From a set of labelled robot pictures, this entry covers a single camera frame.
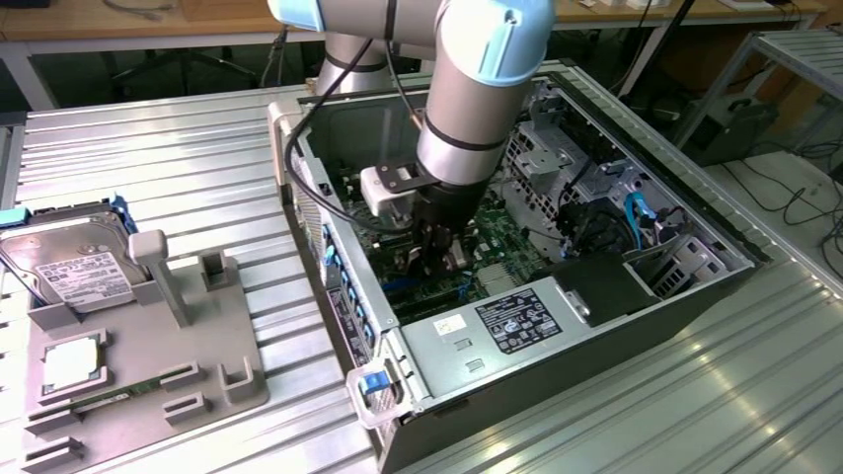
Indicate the black box on floor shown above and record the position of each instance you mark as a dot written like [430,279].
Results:
[737,133]

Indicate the open black PC case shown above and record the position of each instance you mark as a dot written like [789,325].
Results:
[592,395]

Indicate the blue plastic disk carrier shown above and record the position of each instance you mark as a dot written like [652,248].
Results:
[13,218]

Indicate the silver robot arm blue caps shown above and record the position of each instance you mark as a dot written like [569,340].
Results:
[466,123]

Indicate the blue case release latch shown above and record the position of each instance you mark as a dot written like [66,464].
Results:
[373,383]

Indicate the green RAM stick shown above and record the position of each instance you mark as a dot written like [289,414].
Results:
[118,391]

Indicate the blue expansion slot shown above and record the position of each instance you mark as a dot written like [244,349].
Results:
[401,285]

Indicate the black plastic shroud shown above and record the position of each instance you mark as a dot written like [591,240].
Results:
[592,286]

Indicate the silver hard disk white label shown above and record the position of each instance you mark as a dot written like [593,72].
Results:
[72,276]

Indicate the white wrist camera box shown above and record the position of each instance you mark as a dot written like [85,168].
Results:
[381,195]

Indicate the grey plastic parts rack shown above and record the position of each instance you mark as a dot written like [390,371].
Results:
[144,355]

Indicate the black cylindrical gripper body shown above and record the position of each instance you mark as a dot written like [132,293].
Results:
[453,207]

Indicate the black power supply label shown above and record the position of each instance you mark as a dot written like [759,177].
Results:
[516,321]

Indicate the silver chipset heat sink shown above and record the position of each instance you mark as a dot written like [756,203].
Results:
[500,279]

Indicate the aluminium frame table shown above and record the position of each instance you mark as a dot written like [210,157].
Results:
[809,52]

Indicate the silver CPU chip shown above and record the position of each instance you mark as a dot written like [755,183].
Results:
[70,363]

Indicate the perforated metal drive cage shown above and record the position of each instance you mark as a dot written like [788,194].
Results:
[533,163]

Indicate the grey power supply unit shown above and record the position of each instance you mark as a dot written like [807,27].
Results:
[448,365]

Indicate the silver disk bay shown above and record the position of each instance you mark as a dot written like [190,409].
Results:
[697,261]

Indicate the green motherboard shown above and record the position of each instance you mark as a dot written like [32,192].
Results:
[506,237]

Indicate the long black expansion slot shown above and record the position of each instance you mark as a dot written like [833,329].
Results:
[432,309]
[424,298]

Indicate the wooden desk white frame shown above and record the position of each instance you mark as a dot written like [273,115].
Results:
[625,17]
[98,27]

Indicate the small graphics card silver bracket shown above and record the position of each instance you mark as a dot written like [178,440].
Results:
[458,259]

